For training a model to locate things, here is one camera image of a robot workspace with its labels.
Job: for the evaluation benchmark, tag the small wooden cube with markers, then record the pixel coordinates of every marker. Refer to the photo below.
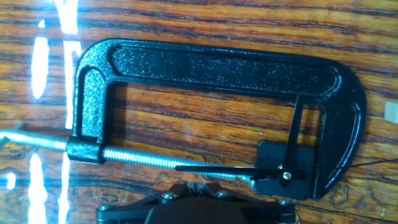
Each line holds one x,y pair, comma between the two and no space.
391,112

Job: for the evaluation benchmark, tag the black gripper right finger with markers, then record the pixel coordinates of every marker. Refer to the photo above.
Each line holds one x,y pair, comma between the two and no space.
267,213

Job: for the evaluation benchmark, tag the black C-clamp with steel screw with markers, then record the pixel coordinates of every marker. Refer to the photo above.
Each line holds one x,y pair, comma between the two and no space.
217,68

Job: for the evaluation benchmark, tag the wood-grain table mat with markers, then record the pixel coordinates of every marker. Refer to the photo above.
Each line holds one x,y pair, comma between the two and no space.
199,18

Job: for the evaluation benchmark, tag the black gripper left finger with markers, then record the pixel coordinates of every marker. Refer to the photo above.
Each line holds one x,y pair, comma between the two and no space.
130,213

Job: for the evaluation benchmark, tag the short black hour hand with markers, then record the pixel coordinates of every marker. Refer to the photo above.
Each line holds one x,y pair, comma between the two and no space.
293,130

